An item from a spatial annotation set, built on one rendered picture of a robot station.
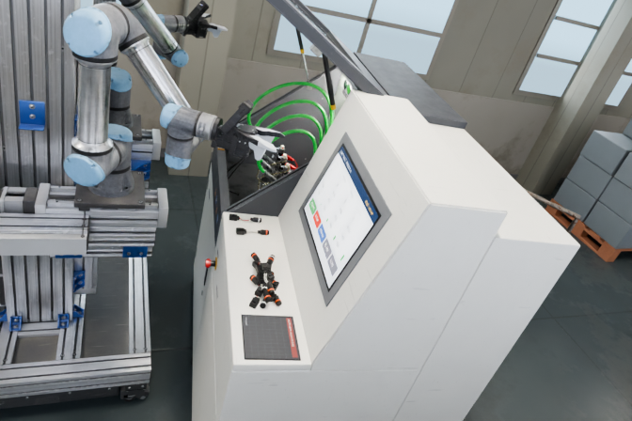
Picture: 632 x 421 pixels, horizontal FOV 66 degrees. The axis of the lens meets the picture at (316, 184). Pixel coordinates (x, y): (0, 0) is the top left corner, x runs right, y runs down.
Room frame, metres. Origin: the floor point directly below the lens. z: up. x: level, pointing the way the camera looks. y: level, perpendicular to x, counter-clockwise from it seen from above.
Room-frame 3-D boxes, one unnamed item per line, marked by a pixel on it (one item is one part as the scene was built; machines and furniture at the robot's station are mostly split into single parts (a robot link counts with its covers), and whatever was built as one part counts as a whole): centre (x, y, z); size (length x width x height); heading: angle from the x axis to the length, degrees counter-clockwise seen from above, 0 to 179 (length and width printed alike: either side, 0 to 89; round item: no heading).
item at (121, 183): (1.39, 0.69, 1.09); 0.15 x 0.15 x 0.10
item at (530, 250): (1.77, -0.36, 0.75); 1.40 x 0.28 x 1.50; 20
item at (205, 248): (1.85, 0.43, 0.44); 0.65 x 0.02 x 0.68; 20
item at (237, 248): (1.23, 0.09, 0.96); 0.70 x 0.22 x 0.03; 20
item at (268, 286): (1.20, 0.07, 1.01); 0.23 x 0.11 x 0.06; 20
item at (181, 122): (1.26, 0.43, 1.43); 0.11 x 0.08 x 0.09; 91
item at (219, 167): (1.86, 0.42, 0.87); 0.62 x 0.04 x 0.16; 20
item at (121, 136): (1.38, 0.69, 1.20); 0.13 x 0.12 x 0.14; 1
